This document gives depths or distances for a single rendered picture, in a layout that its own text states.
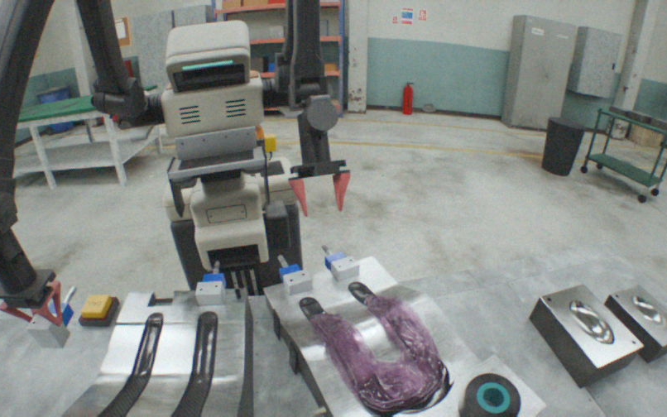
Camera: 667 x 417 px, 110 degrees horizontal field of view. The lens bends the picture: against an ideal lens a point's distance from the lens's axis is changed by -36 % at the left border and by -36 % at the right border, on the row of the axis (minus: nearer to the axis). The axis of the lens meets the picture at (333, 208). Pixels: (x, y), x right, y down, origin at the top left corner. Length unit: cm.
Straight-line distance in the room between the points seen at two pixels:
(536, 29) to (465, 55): 130
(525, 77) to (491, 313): 540
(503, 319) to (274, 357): 49
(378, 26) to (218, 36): 502
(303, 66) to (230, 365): 55
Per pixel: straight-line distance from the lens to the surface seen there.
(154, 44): 647
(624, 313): 90
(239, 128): 89
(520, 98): 602
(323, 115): 60
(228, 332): 60
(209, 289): 64
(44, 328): 66
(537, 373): 73
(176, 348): 61
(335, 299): 68
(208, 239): 102
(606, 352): 75
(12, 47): 55
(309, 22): 67
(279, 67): 79
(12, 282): 61
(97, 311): 83
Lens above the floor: 134
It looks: 30 degrees down
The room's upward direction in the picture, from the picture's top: straight up
